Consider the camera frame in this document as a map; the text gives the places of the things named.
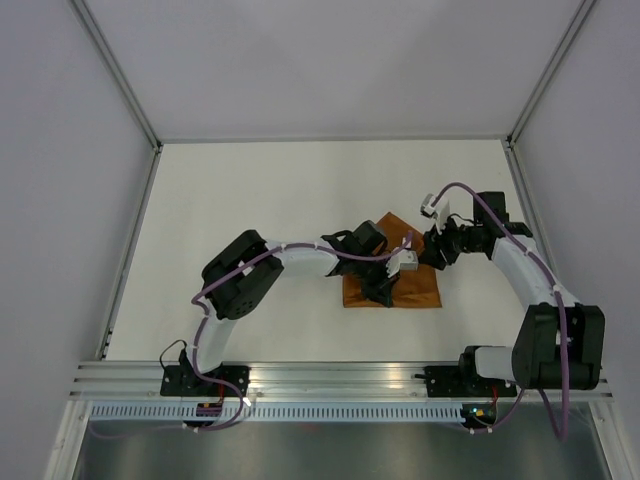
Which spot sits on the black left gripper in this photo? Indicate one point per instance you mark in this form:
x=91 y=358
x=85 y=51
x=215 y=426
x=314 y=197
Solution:
x=381 y=290

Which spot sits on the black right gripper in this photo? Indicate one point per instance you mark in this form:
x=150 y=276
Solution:
x=432 y=242

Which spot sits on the orange-brown cloth napkin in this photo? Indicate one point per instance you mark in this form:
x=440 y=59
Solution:
x=414 y=289

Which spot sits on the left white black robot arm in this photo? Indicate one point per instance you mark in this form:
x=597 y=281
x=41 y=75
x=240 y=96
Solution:
x=239 y=278

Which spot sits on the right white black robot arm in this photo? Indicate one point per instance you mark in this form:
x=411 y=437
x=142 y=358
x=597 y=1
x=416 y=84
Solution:
x=560 y=341

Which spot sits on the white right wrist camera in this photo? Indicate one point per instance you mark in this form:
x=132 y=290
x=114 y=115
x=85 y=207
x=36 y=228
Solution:
x=437 y=209

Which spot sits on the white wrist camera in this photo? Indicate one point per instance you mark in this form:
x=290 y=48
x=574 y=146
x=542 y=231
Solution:
x=437 y=209
x=404 y=260

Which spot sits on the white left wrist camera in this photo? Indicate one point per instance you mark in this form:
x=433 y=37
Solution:
x=404 y=260

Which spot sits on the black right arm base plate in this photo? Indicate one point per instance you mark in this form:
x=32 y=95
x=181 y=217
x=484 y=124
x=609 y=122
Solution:
x=449 y=381

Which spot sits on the aluminium right side rail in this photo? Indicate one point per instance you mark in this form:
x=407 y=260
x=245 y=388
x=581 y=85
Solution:
x=528 y=204

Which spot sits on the white slotted cable duct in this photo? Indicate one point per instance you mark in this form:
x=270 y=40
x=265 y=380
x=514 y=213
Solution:
x=384 y=412

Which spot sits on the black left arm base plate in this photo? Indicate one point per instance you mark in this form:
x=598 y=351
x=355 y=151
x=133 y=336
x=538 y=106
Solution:
x=224 y=381

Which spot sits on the aluminium frame post right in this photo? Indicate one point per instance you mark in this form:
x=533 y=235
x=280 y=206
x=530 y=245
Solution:
x=551 y=69

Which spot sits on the aluminium frame post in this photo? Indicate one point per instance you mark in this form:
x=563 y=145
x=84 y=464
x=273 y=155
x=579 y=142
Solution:
x=551 y=69
x=94 y=32

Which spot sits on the aluminium front rail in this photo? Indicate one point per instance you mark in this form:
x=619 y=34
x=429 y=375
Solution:
x=269 y=381

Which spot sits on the aluminium frame post left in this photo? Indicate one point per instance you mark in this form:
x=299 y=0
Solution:
x=94 y=32

